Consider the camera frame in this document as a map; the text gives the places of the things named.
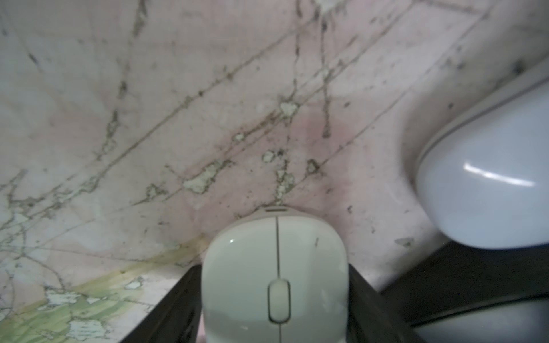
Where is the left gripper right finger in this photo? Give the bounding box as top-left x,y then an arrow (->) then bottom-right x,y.
346,265 -> 424,343

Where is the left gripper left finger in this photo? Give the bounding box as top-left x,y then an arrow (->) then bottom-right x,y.
122,265 -> 202,343

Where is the black mouse upper centre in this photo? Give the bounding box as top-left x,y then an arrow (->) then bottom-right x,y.
381,242 -> 548,326

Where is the white slim mouse angled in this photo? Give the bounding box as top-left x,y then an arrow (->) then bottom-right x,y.
415,61 -> 548,250

